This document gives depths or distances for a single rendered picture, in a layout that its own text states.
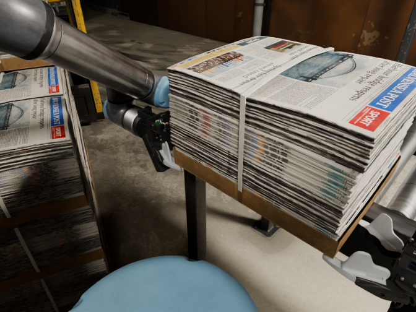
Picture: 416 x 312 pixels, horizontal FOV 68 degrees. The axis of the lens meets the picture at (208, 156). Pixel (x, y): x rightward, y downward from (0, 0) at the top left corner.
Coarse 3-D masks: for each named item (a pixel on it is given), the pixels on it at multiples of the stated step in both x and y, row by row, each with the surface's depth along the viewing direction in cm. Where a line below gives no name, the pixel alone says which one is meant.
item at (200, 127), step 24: (216, 48) 64; (240, 48) 63; (264, 48) 63; (288, 48) 63; (192, 72) 53; (216, 72) 53; (240, 72) 53; (264, 72) 53; (192, 96) 55; (216, 96) 51; (192, 120) 58; (216, 120) 53; (192, 144) 61; (216, 144) 56; (216, 168) 60
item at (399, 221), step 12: (372, 204) 58; (372, 216) 56; (396, 216) 56; (396, 228) 53; (408, 228) 53; (348, 240) 61; (360, 240) 59; (348, 252) 62; (372, 252) 58; (384, 264) 57
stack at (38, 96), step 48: (0, 96) 93; (48, 96) 94; (0, 144) 71; (48, 144) 72; (0, 192) 74; (48, 192) 79; (0, 240) 80; (48, 240) 87; (96, 240) 94; (48, 288) 97
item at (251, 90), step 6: (330, 48) 61; (306, 54) 56; (312, 54) 56; (294, 60) 53; (300, 60) 53; (282, 66) 51; (288, 66) 51; (276, 72) 50; (264, 78) 49; (270, 78) 48; (258, 84) 47; (246, 90) 46; (252, 90) 46; (246, 96) 45
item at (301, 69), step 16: (320, 48) 62; (304, 64) 56; (320, 64) 55; (256, 80) 50; (272, 80) 50; (288, 80) 50; (256, 96) 46; (256, 112) 47; (256, 128) 48; (256, 144) 49; (256, 160) 51
